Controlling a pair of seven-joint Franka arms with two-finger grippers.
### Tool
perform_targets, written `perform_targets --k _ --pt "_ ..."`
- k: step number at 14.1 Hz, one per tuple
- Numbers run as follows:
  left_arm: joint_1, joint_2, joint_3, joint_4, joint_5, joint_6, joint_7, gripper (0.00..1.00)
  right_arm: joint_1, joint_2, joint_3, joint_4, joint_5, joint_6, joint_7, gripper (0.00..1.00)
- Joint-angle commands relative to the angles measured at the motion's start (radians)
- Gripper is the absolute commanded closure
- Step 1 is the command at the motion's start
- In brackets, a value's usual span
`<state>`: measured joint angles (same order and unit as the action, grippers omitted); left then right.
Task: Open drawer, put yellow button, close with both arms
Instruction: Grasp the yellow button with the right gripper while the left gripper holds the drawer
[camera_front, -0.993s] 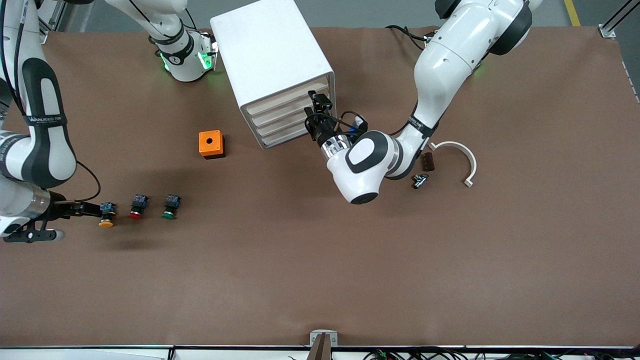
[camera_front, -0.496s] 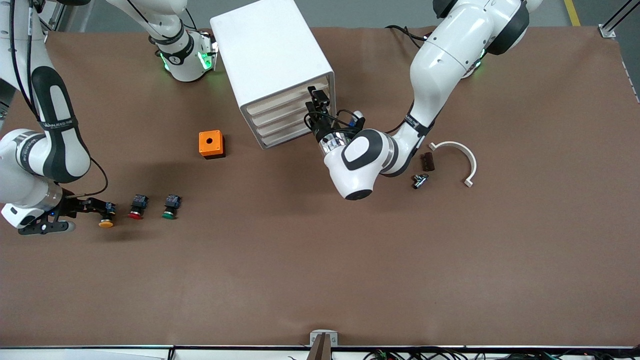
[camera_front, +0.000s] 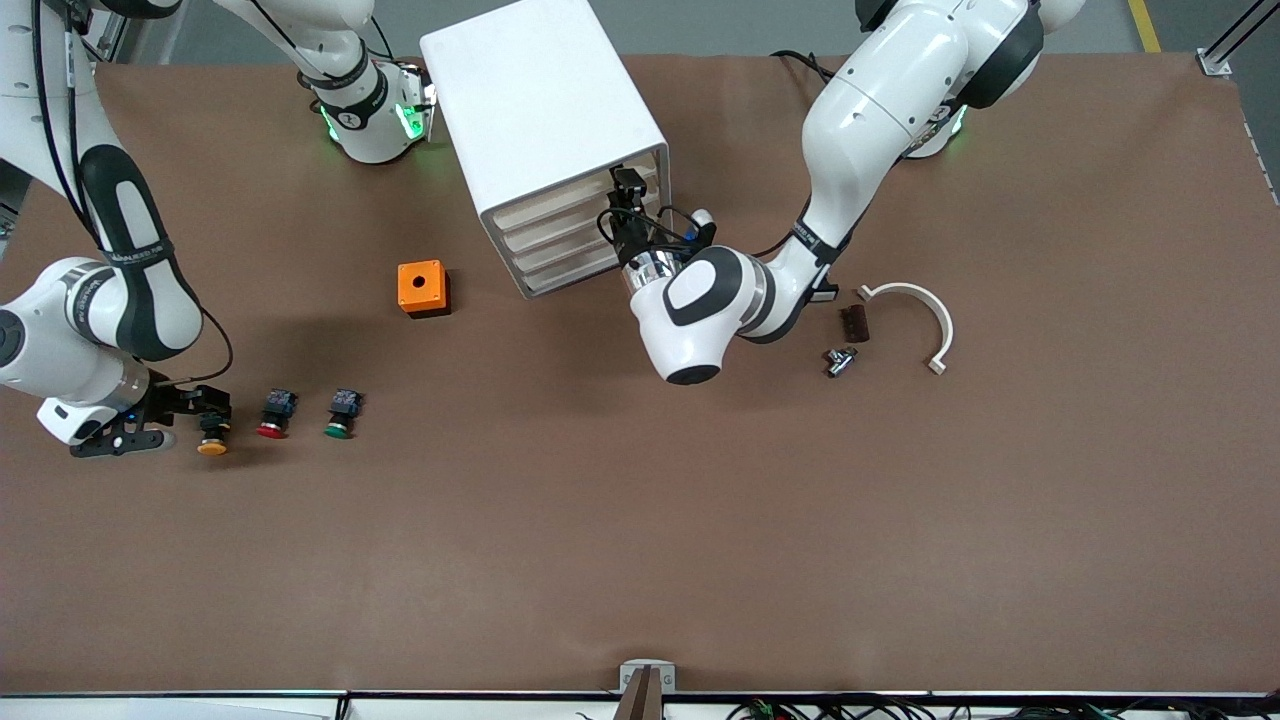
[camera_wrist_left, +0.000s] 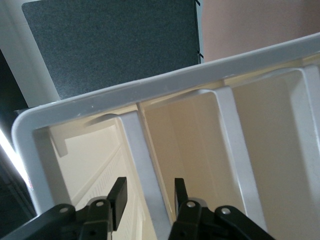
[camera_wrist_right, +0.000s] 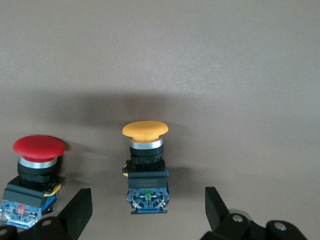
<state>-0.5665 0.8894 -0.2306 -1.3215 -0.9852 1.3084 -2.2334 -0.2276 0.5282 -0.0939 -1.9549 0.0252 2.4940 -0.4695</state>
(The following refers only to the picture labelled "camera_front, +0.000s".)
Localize red push button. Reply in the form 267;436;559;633
256;389;299;439

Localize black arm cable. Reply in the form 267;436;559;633
596;205;717;253
30;0;236;391

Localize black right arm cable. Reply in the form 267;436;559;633
30;0;236;391

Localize black cable bundle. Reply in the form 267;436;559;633
725;698;1280;720

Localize brown post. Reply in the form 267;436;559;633
612;667;665;720

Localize aluminium frame profile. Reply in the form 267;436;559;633
1198;0;1280;78
70;0;136;63

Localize white table edge rail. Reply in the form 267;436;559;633
0;690;1280;720

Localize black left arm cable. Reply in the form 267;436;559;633
596;205;717;253

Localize white drawer cabinet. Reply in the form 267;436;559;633
420;0;671;300

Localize green push button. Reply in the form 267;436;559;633
322;389;365;440

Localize white plastic drawer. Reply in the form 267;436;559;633
516;222;669;298
505;200;668;279
485;150;666;236
495;175;667;259

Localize white half ring clamp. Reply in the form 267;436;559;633
857;282;954;376

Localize grey metal bracket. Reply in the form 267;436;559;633
619;659;677;694

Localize orange box with hole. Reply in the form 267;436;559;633
397;260;451;319

